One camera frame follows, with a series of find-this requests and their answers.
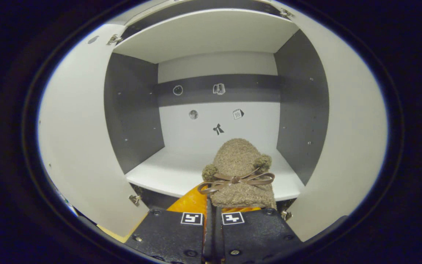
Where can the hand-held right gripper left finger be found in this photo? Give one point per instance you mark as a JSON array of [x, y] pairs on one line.
[[167, 234]]

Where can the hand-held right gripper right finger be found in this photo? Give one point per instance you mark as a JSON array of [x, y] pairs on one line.
[[255, 234]]

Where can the brown fuzzy shoe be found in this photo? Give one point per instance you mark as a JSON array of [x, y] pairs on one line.
[[238, 157]]

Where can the grey shoe cabinet door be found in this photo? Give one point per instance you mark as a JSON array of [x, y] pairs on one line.
[[79, 128], [354, 128]]

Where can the grey shoe cabinet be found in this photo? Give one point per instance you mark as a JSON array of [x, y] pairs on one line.
[[211, 36]]

